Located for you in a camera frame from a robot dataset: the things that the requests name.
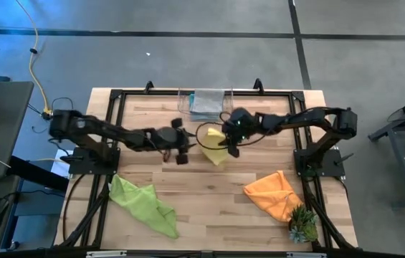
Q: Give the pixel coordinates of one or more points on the grey desk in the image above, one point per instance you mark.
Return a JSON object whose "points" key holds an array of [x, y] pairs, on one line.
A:
{"points": [[5, 125]]}

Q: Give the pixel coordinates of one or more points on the black clamp lever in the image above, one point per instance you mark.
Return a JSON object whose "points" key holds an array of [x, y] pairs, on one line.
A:
{"points": [[345, 158], [69, 158]]}

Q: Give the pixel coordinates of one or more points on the black aluminium table frame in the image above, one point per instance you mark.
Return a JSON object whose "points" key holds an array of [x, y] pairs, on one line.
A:
{"points": [[274, 93]]}

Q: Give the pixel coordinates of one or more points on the clear plastic bin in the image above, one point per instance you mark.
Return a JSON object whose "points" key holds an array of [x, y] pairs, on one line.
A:
{"points": [[184, 102]]}

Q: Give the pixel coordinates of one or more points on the grey microfiber towel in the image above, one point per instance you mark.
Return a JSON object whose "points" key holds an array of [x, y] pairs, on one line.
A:
{"points": [[207, 100]]}

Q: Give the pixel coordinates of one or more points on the white paper sheet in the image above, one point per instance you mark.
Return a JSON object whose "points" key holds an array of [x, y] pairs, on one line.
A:
{"points": [[58, 171]]}

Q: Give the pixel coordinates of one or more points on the lime green microfiber towel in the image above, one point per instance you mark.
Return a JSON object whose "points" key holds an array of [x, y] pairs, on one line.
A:
{"points": [[141, 204]]}

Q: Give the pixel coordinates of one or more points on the yellow microfiber towel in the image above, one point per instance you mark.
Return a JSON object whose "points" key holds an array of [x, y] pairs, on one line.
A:
{"points": [[213, 147]]}

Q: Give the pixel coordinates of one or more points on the teal microfiber towel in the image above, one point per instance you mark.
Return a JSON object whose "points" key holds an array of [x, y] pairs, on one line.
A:
{"points": [[202, 117]]}

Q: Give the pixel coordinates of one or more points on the black angled beam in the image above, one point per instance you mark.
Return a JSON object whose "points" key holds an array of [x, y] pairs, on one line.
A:
{"points": [[41, 175]]}

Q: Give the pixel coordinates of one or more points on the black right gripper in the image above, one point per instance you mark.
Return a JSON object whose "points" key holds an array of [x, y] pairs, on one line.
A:
{"points": [[241, 123]]}

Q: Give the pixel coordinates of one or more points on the orange microfiber towel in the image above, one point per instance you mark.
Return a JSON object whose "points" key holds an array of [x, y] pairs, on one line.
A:
{"points": [[274, 195]]}

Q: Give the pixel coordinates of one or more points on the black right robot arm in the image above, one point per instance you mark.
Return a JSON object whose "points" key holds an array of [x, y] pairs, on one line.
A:
{"points": [[313, 118]]}

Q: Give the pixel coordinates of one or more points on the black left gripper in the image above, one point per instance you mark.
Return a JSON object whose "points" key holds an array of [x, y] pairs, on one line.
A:
{"points": [[170, 139]]}

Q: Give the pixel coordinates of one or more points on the small potted succulent plant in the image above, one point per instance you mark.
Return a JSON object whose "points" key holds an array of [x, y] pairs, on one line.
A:
{"points": [[300, 225]]}

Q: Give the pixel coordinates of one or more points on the silver metal bracket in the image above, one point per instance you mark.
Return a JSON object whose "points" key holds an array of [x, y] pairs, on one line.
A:
{"points": [[306, 255], [105, 254]]}

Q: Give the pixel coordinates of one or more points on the black metal stand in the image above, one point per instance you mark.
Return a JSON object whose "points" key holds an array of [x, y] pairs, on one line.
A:
{"points": [[381, 133]]}

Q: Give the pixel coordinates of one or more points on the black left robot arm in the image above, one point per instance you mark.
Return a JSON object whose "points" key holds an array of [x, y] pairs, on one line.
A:
{"points": [[98, 130]]}

